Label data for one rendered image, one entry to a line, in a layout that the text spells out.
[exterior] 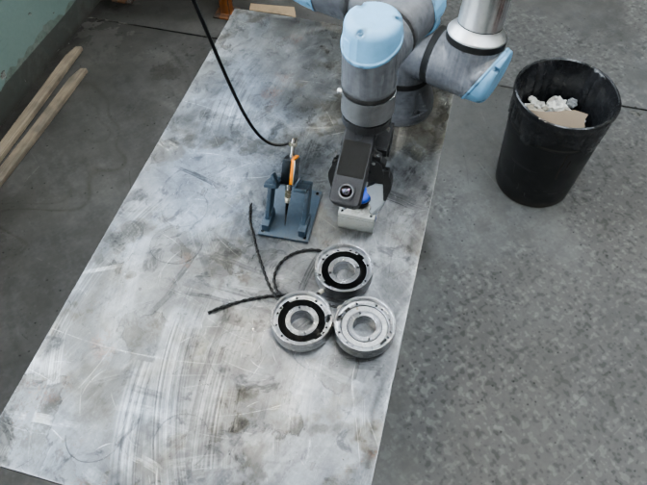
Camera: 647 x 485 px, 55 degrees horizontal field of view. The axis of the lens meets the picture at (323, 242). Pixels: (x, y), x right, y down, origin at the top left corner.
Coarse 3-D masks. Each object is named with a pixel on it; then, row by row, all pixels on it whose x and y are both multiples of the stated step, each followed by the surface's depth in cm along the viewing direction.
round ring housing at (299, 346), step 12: (288, 300) 109; (312, 300) 109; (324, 300) 107; (276, 312) 108; (288, 312) 108; (300, 312) 108; (312, 312) 108; (324, 312) 108; (288, 324) 106; (312, 324) 106; (276, 336) 104; (324, 336) 104; (288, 348) 105; (300, 348) 104; (312, 348) 105
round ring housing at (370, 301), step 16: (352, 304) 108; (368, 304) 108; (384, 304) 107; (336, 320) 106; (352, 320) 106; (368, 320) 108; (336, 336) 104; (352, 336) 105; (368, 336) 105; (352, 352) 103; (368, 352) 102
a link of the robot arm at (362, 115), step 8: (344, 96) 84; (344, 104) 85; (352, 104) 83; (384, 104) 83; (392, 104) 85; (344, 112) 86; (352, 112) 85; (360, 112) 84; (368, 112) 84; (376, 112) 84; (384, 112) 84; (392, 112) 86; (352, 120) 86; (360, 120) 85; (368, 120) 85; (376, 120) 85; (384, 120) 86
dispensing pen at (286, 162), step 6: (294, 138) 114; (294, 144) 113; (294, 150) 114; (288, 156) 116; (294, 156) 115; (282, 162) 113; (288, 162) 113; (282, 168) 114; (288, 168) 114; (282, 174) 114; (288, 174) 114; (282, 180) 115; (288, 180) 114; (288, 186) 116; (288, 192) 117; (288, 198) 117; (288, 204) 118
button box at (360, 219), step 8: (360, 208) 118; (368, 208) 119; (344, 216) 118; (352, 216) 118; (360, 216) 118; (368, 216) 118; (376, 216) 122; (344, 224) 121; (352, 224) 120; (360, 224) 119; (368, 224) 119; (368, 232) 121
